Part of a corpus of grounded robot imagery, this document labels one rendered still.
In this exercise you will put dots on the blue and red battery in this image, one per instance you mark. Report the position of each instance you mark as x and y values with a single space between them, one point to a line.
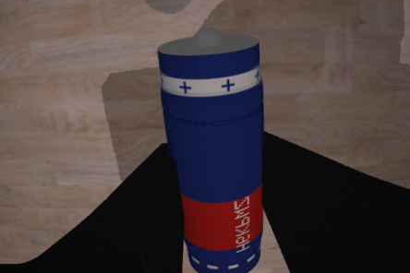
211 96

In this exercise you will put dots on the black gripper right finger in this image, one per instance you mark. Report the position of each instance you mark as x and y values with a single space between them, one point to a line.
329 218

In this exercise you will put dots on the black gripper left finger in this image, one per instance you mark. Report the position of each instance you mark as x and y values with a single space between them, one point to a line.
138 229

